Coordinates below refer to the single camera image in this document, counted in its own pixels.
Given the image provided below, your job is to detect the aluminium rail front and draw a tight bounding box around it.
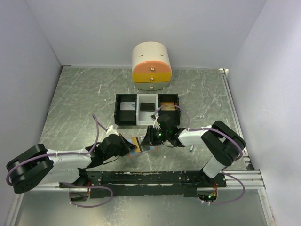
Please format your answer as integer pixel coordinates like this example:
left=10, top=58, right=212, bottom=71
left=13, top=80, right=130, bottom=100
left=31, top=170, right=266, bottom=191

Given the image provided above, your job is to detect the gold card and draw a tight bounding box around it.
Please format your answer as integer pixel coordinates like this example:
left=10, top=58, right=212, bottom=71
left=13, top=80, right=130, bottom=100
left=160, top=102, right=176, bottom=111
left=131, top=137, right=142, bottom=153

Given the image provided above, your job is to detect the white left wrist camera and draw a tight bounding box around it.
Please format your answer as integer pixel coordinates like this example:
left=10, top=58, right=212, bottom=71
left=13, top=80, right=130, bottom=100
left=106, top=125, right=118, bottom=136

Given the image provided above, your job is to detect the round cream drawer cabinet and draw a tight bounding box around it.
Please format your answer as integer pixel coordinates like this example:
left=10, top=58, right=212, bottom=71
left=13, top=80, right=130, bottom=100
left=132, top=41, right=172, bottom=91

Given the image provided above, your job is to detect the orange leather card holder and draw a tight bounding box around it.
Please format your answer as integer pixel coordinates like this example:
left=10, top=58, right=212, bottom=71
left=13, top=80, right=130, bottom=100
left=127, top=136, right=158, bottom=157

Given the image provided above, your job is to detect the white card in tray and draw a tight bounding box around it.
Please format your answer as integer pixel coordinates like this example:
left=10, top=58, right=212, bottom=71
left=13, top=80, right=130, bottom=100
left=120, top=102, right=135, bottom=111

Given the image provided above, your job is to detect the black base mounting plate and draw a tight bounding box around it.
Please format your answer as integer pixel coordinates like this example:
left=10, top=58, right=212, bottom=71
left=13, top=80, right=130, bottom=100
left=73, top=170, right=226, bottom=198

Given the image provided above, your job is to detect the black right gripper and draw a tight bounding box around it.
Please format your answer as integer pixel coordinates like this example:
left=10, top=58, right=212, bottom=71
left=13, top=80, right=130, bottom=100
left=141, top=126, right=169, bottom=146

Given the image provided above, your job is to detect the three-compartment black white tray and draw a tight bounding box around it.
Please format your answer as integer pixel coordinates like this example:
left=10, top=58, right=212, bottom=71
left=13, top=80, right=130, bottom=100
left=114, top=94, right=181, bottom=126

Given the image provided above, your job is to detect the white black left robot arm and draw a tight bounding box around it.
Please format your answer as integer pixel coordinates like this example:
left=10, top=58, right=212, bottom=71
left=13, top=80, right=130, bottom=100
left=6, top=134, right=137, bottom=194

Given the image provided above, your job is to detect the black card in tray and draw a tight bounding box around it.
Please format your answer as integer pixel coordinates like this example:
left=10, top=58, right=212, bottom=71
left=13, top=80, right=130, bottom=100
left=139, top=102, right=155, bottom=112

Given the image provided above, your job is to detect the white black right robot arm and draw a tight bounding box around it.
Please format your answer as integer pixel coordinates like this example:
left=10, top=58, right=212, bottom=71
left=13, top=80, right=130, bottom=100
left=140, top=114, right=246, bottom=187

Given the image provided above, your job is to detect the gold card in tray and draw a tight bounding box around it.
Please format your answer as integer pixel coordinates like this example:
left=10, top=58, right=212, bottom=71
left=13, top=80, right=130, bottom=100
left=160, top=102, right=176, bottom=111

